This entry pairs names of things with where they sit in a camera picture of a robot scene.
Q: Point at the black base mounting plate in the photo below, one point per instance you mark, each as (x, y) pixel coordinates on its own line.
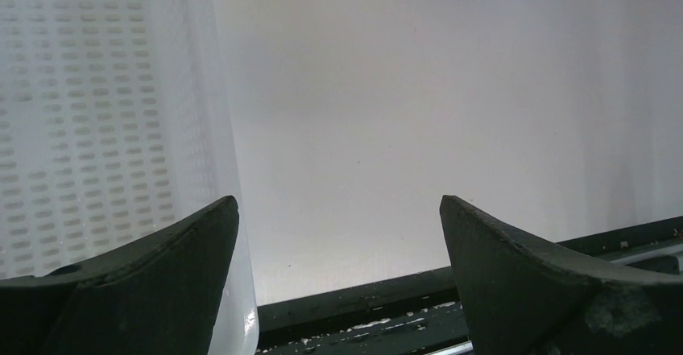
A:
(422, 313)

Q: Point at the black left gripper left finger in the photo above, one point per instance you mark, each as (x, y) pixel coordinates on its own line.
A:
(159, 294)

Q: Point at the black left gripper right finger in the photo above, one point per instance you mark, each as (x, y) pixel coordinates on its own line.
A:
(522, 294)

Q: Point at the white perforated plastic basket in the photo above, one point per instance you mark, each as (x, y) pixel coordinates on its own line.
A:
(114, 124)

